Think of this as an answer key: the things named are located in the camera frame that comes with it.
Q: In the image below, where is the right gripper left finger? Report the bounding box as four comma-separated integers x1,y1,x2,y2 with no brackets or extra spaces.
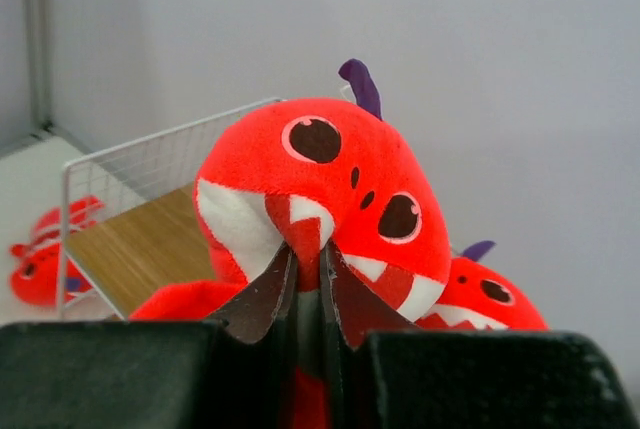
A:
1,248,297,428

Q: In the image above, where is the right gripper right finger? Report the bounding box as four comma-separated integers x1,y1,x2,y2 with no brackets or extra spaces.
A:
320,244,625,429

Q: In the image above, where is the red shark plush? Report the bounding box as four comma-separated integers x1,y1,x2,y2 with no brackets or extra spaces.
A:
133,59,451,428
9,195,104,308
416,240,548,331

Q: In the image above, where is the white wire wooden shelf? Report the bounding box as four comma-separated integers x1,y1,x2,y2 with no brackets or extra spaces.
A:
59,101,265,319

